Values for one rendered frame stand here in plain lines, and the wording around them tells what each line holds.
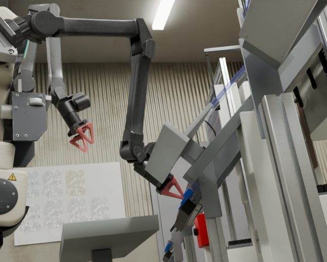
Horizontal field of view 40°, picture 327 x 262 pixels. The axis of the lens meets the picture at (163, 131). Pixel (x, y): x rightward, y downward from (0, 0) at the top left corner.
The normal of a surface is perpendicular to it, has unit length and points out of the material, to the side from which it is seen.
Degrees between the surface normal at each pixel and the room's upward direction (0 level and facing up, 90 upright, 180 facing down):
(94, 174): 90
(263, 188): 90
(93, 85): 90
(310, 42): 90
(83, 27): 110
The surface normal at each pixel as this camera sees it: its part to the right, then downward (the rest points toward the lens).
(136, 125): 0.56, -0.21
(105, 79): 0.22, -0.37
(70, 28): 0.71, -0.04
